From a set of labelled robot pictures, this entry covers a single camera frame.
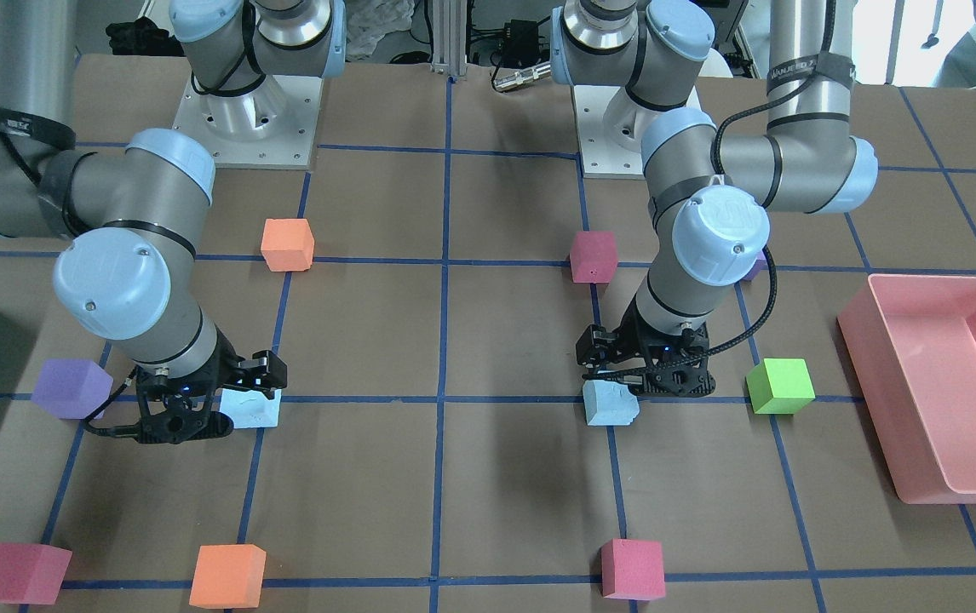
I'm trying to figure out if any purple foam block far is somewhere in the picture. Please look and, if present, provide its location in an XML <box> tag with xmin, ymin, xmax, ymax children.
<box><xmin>738</xmin><ymin>248</ymin><xmax>767</xmax><ymax>283</ymax></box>

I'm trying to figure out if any purple foam block near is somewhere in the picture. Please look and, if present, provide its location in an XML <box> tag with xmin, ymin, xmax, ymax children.
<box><xmin>30</xmin><ymin>358</ymin><xmax>113</xmax><ymax>419</ymax></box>

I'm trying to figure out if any orange foam block far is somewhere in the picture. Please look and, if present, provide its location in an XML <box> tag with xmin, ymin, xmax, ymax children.
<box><xmin>260</xmin><ymin>218</ymin><xmax>314</xmax><ymax>272</ymax></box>

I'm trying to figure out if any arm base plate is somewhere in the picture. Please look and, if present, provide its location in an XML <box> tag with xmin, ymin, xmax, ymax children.
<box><xmin>572</xmin><ymin>85</ymin><xmax>663</xmax><ymax>180</ymax></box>
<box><xmin>172</xmin><ymin>75</ymin><xmax>324</xmax><ymax>170</ymax></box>

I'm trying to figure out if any pink plastic bin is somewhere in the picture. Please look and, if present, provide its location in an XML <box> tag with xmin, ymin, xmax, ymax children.
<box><xmin>838</xmin><ymin>274</ymin><xmax>976</xmax><ymax>504</ymax></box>

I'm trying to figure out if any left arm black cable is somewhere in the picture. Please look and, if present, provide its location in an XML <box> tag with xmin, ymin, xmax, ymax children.
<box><xmin>582</xmin><ymin>0</ymin><xmax>838</xmax><ymax>380</ymax></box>

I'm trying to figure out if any orange foam block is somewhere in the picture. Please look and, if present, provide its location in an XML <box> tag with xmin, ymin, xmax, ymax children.
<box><xmin>260</xmin><ymin>218</ymin><xmax>314</xmax><ymax>272</ymax></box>
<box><xmin>189</xmin><ymin>544</ymin><xmax>267</xmax><ymax>610</ymax></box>

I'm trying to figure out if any light blue block arm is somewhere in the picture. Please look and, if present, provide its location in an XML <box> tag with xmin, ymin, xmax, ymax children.
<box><xmin>582</xmin><ymin>380</ymin><xmax>640</xmax><ymax>427</ymax></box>
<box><xmin>219</xmin><ymin>388</ymin><xmax>283</xmax><ymax>428</ymax></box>

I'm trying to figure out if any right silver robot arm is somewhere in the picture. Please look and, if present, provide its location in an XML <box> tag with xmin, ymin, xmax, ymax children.
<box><xmin>0</xmin><ymin>1</ymin><xmax>287</xmax><ymax>444</ymax></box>

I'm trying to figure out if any magenta foam block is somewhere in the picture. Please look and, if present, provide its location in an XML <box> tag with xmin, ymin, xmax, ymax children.
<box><xmin>600</xmin><ymin>538</ymin><xmax>667</xmax><ymax>602</ymax></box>
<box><xmin>0</xmin><ymin>542</ymin><xmax>72</xmax><ymax>605</ymax></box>
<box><xmin>567</xmin><ymin>232</ymin><xmax>619</xmax><ymax>284</ymax></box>

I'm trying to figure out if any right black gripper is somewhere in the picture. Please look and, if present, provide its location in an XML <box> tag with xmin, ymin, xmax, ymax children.
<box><xmin>135</xmin><ymin>330</ymin><xmax>287</xmax><ymax>444</ymax></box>

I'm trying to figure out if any aluminium frame post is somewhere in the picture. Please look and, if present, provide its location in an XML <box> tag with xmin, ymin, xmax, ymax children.
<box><xmin>424</xmin><ymin>1</ymin><xmax>468</xmax><ymax>82</ymax></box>

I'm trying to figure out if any black power adapter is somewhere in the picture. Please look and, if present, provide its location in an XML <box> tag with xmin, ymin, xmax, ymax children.
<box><xmin>496</xmin><ymin>17</ymin><xmax>548</xmax><ymax>67</ymax></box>

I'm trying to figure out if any purple foam block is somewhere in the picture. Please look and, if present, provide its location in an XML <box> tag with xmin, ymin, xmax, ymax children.
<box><xmin>738</xmin><ymin>248</ymin><xmax>767</xmax><ymax>283</ymax></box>
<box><xmin>30</xmin><ymin>358</ymin><xmax>113</xmax><ymax>419</ymax></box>

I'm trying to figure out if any orange foam block near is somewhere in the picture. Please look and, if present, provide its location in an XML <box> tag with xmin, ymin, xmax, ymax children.
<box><xmin>189</xmin><ymin>544</ymin><xmax>267</xmax><ymax>610</ymax></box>

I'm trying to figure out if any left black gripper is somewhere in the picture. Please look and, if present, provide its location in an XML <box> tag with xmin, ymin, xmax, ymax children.
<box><xmin>575</xmin><ymin>306</ymin><xmax>716</xmax><ymax>398</ymax></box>

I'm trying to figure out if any green foam block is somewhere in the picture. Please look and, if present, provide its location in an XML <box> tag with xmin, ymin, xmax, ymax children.
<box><xmin>745</xmin><ymin>358</ymin><xmax>816</xmax><ymax>415</ymax></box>

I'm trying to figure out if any magenta foam block far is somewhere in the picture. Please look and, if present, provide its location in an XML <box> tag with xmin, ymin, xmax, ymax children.
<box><xmin>567</xmin><ymin>232</ymin><xmax>619</xmax><ymax>284</ymax></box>

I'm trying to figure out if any silver cylinder connector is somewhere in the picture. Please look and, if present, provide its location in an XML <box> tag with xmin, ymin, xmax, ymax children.
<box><xmin>491</xmin><ymin>62</ymin><xmax>553</xmax><ymax>94</ymax></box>

